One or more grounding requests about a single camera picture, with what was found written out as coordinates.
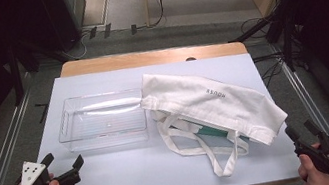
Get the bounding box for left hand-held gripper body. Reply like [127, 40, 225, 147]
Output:
[15, 152, 83, 185]

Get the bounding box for clear plastic container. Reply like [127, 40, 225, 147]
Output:
[51, 85, 152, 156]

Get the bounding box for white cloth tote bag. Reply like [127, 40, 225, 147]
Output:
[134, 51, 297, 185]

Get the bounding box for person's right hand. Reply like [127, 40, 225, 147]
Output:
[292, 134, 329, 185]

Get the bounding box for white table mat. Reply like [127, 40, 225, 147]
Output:
[23, 40, 303, 185]

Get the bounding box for green snack packet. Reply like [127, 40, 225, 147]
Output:
[187, 114, 252, 153]

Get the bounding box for black metal stand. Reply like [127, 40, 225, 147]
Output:
[224, 4, 306, 83]

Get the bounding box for black cabinet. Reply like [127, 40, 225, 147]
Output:
[37, 0, 94, 56]

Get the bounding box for black floor cables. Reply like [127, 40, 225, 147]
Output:
[239, 13, 291, 91]

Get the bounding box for white floor cable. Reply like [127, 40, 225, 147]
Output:
[57, 28, 95, 64]

